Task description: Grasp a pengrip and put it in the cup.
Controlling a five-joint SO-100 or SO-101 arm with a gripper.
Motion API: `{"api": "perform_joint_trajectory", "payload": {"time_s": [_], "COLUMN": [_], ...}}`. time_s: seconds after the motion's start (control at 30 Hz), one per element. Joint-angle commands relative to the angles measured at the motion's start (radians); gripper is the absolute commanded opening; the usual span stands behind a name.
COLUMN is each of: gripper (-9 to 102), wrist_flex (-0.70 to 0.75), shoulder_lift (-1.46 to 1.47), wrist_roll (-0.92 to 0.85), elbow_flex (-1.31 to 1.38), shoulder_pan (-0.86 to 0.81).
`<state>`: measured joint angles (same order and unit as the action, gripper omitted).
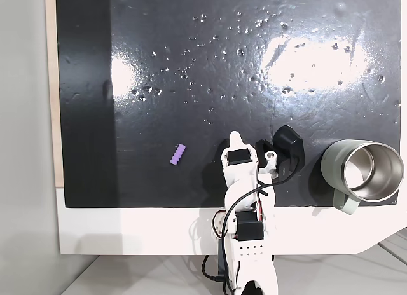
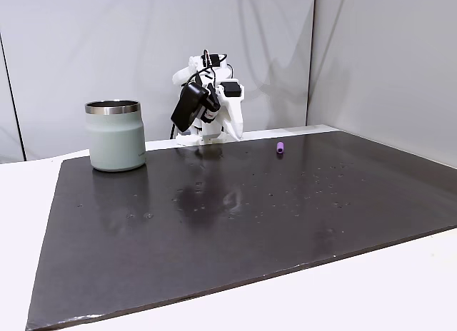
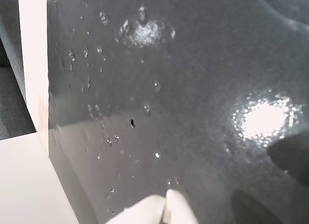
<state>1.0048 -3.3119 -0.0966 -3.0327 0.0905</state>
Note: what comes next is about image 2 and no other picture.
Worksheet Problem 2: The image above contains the pale green steel-rimmed cup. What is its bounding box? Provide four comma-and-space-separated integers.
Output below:
84, 100, 148, 173

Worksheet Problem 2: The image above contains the black table mat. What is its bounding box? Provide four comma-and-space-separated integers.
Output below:
25, 130, 457, 331

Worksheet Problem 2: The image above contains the black camera cable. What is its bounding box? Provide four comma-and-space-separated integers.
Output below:
186, 49, 234, 89

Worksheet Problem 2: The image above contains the black camera box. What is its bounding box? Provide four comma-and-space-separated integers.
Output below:
170, 81, 211, 133

